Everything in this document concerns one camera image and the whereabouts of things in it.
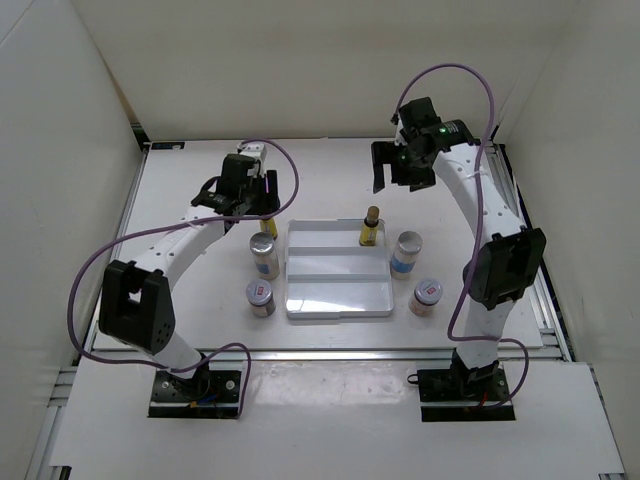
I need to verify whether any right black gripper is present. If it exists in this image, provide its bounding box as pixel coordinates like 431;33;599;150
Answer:
371;141;436;195

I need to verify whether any yellow bottle cork cap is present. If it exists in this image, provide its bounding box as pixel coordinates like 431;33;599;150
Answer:
259;217;278;240
359;206;380;247

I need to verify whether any silver-lid pink-label shaker jar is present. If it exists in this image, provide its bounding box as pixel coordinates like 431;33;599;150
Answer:
249;232;280;280

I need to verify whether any silver-lid blue-label shaker jar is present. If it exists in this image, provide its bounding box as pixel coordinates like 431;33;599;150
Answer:
390;231;423;279

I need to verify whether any white-lid spice jar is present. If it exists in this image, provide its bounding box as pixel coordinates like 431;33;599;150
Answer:
246;279;276;318
409;278;443;317

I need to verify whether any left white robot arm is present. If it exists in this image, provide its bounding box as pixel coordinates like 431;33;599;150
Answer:
98;143;280;400

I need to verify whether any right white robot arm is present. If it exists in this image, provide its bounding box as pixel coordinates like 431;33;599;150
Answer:
371;120;546;400

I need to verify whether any white plastic organizer tray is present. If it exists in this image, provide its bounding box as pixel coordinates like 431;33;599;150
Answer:
285;219;394;321

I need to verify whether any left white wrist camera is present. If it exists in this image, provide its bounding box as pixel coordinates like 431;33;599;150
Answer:
237;141;267;178

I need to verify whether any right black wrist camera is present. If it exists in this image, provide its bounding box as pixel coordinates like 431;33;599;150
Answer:
391;97;441;141

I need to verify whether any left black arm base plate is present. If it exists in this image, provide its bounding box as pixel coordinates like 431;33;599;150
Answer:
147;363;251;420

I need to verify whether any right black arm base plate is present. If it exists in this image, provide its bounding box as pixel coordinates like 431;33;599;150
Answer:
407;367;516;423

